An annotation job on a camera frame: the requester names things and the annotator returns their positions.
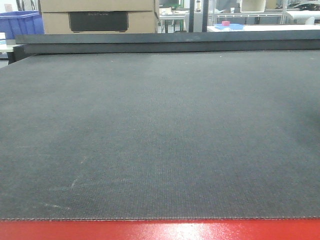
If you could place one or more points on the lower cardboard box black print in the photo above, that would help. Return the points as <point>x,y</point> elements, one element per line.
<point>144,22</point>

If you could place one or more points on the blue plastic bin far left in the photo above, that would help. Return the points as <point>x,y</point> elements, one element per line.
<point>21,23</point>

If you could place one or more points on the cream plastic container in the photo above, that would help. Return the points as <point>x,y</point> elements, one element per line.
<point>252,6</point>

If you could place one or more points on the small pink block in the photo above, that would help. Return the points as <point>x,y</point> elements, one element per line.
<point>225,23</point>

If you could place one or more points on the aluminium frame rack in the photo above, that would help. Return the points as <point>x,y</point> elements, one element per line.
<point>229,10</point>

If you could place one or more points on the red conveyor front edge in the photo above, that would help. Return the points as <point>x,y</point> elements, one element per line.
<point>275,229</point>

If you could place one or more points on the dark grey conveyor belt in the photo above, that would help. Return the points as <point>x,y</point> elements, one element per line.
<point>207,135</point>

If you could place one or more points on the flat blue tray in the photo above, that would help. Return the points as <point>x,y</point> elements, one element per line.
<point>230,27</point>

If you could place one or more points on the upper cardboard box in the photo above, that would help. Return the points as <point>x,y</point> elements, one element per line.
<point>98,5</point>

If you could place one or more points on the black vertical post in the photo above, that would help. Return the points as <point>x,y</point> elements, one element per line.
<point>191,16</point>
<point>205,11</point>

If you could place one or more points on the white background table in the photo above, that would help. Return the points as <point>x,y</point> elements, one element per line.
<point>265,28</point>

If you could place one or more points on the dark conveyor back rail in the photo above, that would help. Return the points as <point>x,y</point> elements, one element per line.
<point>178,42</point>

